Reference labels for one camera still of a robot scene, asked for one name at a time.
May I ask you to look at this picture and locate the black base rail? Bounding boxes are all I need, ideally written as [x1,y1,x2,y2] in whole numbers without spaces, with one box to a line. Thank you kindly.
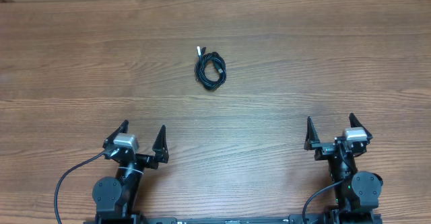
[83,214,383,224]

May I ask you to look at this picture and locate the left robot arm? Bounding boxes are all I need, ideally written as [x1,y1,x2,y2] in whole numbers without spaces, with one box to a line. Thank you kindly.
[92,120,169,224]

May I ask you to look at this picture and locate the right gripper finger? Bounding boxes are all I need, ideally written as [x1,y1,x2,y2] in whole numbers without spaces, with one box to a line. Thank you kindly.
[304,116,320,150]
[349,112,373,140]

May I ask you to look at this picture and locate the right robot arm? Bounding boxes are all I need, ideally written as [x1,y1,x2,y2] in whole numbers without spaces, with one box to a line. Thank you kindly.
[301,114,383,223]

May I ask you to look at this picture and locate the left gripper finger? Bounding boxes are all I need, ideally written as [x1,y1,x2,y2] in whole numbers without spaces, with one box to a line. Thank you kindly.
[102,120,129,149]
[152,125,169,163]

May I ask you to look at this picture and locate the black USB cable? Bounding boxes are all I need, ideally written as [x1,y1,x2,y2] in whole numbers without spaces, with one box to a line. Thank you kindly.
[194,46,228,91]

